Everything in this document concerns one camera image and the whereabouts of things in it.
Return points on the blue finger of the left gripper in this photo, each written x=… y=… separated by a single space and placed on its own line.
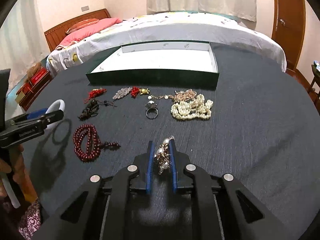
x=37 y=113
x=51 y=120

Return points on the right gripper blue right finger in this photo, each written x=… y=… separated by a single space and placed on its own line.
x=172 y=151

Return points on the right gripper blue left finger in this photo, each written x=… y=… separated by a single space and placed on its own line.
x=149 y=172

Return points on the pearl flower brooch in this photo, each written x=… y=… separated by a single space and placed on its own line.
x=162 y=155

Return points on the white jade bangle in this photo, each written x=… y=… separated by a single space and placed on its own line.
x=56 y=105

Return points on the red tassel knot charm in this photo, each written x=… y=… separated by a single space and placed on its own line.
x=95 y=93

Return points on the crystal rhinestone brooch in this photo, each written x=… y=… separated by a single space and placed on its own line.
x=122 y=93

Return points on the red tassel gold charm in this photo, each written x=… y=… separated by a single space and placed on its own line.
x=135 y=91

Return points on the green jewelry tray box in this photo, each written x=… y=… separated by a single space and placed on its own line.
x=190 y=64

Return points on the person's left hand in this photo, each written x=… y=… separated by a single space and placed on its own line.
x=12 y=161

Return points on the dark wooden nightstand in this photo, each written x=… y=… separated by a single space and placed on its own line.
x=28 y=93

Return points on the red gift box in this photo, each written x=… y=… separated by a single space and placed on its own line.
x=38 y=76

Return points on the brown teddy bear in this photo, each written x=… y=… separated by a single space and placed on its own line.
x=33 y=70

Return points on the side window curtain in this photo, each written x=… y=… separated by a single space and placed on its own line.
x=23 y=43

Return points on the wooden headboard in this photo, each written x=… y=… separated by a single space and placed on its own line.
x=57 y=33

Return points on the dark grey table cloth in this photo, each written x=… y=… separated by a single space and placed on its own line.
x=264 y=130

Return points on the pink pillow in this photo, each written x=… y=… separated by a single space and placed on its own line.
x=88 y=31

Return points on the orange cushion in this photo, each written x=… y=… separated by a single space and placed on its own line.
x=81 y=25

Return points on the bed with patterned sheet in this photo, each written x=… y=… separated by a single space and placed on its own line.
x=167 y=26

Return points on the wooden chair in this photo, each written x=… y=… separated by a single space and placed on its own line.
x=316 y=76

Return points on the brown wooden door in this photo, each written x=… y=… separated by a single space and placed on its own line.
x=289 y=29

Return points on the wall power socket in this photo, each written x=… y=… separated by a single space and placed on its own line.
x=85 y=8

